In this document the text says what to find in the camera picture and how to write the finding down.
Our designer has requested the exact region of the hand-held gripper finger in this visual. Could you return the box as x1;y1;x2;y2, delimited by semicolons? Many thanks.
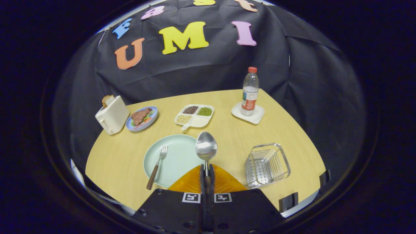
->
132;164;208;234
208;163;286;234

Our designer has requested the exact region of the fork with wooden handle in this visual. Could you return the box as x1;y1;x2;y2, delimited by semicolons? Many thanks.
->
146;144;168;190

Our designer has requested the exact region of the spoon with wooden handle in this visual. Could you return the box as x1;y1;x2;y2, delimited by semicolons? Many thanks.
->
195;131;218;177

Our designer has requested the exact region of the pale green plate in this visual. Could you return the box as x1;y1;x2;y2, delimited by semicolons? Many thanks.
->
143;134;206;188

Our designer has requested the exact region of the white divided dish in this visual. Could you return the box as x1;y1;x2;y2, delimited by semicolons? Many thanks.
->
174;104;215;131

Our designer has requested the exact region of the white square coaster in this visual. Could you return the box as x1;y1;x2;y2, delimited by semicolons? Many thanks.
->
231;102;265;124

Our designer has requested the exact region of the green and orange vegetable garnish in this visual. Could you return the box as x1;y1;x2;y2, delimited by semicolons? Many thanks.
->
132;110;156;128

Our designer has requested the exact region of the blue plate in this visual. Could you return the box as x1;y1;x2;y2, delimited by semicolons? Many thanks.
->
125;106;159;132

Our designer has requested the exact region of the brown steak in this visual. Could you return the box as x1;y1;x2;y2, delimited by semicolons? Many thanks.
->
131;108;152;126

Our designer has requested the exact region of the clear bottle with red cap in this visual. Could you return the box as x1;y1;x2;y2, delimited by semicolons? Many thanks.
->
240;67;260;116

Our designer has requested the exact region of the cream toaster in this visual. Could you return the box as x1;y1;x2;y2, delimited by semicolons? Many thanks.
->
95;96;130;135

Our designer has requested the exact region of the black backdrop cloth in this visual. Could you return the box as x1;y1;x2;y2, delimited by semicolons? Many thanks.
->
52;0;368;182

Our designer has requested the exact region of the metal wire basket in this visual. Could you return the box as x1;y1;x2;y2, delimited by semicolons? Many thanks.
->
244;143;291;189

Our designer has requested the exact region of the black table edge bracket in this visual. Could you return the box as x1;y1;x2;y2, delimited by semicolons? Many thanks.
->
279;192;299;212
319;170;331;188

